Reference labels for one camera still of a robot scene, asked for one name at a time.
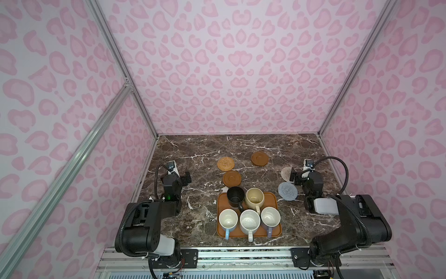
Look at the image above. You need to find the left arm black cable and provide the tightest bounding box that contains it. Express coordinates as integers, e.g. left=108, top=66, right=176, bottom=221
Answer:
left=154, top=163, right=172, bottom=201

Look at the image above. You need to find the beige woven coaster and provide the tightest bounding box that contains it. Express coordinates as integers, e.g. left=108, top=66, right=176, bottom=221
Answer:
left=281, top=166, right=293, bottom=183

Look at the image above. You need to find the left diagonal aluminium strut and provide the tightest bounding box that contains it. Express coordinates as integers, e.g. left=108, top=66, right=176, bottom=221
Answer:
left=1, top=84, right=132, bottom=279

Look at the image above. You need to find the right corner aluminium post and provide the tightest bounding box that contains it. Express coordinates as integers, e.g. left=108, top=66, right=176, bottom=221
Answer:
left=318, top=0, right=400, bottom=138

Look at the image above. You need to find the aluminium front rail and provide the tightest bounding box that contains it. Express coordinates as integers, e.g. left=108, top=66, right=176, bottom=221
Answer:
left=93, top=245, right=398, bottom=279

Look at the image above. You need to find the grey round coaster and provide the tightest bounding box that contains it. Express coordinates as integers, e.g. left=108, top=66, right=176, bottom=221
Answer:
left=278, top=182, right=298, bottom=201

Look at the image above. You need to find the white mug blue handle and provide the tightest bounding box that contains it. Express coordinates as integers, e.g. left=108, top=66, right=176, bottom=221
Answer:
left=219, top=209, right=239, bottom=240

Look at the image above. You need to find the white mug purple handle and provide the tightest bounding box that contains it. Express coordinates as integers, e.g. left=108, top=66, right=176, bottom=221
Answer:
left=260, top=207, right=281, bottom=238

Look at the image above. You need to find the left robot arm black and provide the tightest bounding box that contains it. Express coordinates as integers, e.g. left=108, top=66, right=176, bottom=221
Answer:
left=115, top=172, right=192, bottom=262

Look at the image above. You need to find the brown coaster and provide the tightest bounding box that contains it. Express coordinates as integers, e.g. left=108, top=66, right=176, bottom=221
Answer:
left=251, top=151, right=269, bottom=166
left=223, top=170, right=242, bottom=188

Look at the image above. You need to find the corner aluminium post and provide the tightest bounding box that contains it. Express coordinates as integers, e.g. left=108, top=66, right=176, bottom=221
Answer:
left=85, top=0, right=159, bottom=140
left=318, top=0, right=400, bottom=138

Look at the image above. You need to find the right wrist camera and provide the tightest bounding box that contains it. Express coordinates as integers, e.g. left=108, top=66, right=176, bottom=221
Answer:
left=303, top=159, right=315, bottom=172

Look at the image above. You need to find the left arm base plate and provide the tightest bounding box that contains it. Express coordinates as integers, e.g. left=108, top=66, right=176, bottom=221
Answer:
left=149, top=249, right=199, bottom=270

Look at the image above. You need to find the cream yellow mug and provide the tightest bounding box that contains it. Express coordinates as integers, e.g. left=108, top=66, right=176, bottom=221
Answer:
left=245, top=188, right=265, bottom=215

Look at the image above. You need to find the black mug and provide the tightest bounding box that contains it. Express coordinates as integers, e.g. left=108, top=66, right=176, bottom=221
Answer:
left=226, top=187, right=245, bottom=212

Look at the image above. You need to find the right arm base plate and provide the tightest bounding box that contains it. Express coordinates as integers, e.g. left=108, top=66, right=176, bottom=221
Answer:
left=290, top=248, right=342, bottom=270

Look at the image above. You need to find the left corner aluminium post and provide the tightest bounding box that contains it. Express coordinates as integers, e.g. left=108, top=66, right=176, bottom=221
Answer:
left=85, top=0, right=159, bottom=140

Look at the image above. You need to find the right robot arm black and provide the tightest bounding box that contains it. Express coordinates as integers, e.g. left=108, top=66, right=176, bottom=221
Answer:
left=289, top=169, right=392, bottom=266

